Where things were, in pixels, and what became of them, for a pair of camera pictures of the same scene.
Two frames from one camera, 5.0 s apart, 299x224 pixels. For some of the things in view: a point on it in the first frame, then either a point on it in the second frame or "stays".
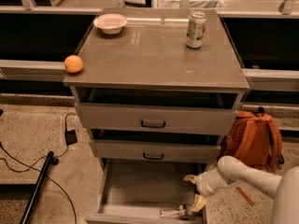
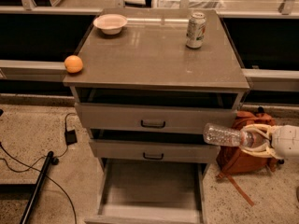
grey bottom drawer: (135, 190) stays
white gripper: (202, 183) to (287, 141)
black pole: (50, 160) stays
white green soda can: (196, 30) stays
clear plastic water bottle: (183, 212) to (219, 134)
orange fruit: (73, 63) stays
